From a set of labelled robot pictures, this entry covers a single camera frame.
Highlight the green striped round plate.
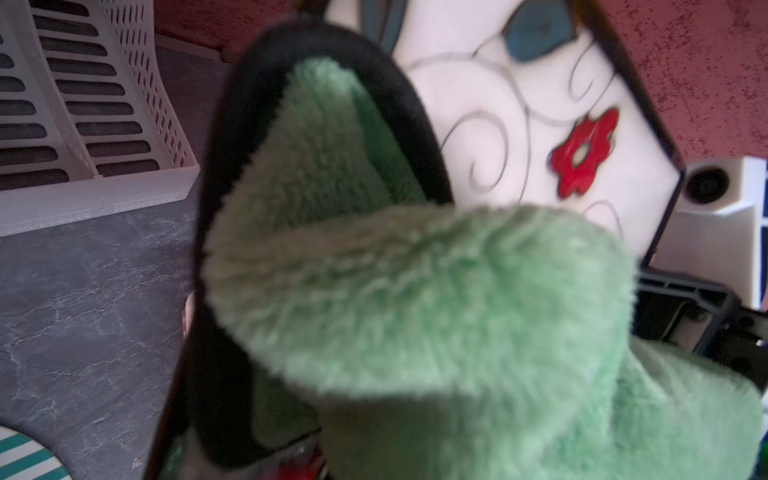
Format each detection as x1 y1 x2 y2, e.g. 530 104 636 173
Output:
0 426 71 480

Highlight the square flower plate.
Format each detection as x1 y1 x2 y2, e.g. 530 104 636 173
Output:
323 1 683 262

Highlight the green microfibre cloth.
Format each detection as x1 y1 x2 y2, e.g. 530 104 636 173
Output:
186 20 762 479

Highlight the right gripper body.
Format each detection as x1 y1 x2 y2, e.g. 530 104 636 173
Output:
633 268 767 390

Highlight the white file organizer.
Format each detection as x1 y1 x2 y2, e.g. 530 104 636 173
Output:
1 1 199 236

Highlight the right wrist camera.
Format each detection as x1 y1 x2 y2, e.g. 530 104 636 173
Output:
651 156 767 310

